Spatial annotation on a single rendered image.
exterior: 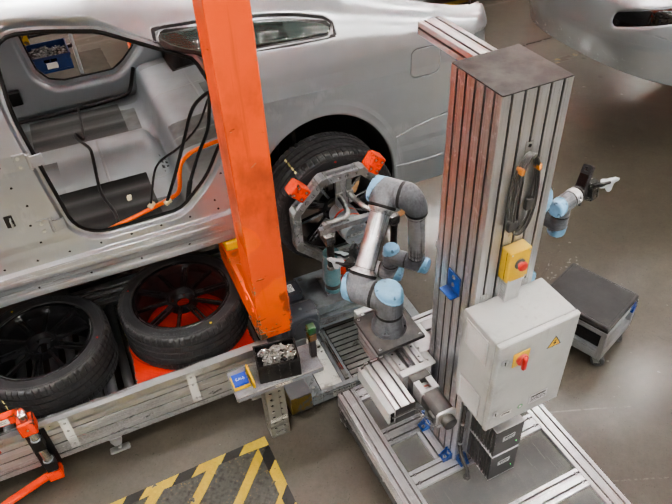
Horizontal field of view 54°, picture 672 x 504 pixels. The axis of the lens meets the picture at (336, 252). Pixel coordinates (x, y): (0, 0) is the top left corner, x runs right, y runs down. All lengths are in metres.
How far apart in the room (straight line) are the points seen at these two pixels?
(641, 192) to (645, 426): 2.07
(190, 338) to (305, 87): 1.33
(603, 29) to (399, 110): 2.00
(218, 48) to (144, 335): 1.60
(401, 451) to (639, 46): 3.09
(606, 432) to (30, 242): 2.90
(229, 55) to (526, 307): 1.33
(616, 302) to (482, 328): 1.62
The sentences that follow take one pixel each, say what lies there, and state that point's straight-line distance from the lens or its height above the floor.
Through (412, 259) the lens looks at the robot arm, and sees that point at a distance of 2.90.
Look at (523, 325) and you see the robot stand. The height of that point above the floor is 1.23.
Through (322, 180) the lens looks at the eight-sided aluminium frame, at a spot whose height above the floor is 1.11.
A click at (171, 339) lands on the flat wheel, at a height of 0.50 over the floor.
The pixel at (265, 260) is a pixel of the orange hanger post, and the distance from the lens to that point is 2.87.
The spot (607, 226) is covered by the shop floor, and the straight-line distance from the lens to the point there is 4.86.
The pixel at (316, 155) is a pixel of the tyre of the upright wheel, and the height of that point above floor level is 1.17.
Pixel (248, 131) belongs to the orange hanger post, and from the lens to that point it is 2.50.
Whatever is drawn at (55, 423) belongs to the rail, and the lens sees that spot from 3.37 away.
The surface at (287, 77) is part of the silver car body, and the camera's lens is 3.07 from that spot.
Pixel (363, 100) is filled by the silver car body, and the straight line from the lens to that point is 3.29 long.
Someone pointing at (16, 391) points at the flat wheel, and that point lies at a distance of 3.40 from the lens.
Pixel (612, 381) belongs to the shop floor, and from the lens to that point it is 3.88.
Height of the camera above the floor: 2.89
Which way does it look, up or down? 41 degrees down
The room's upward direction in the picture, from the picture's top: 3 degrees counter-clockwise
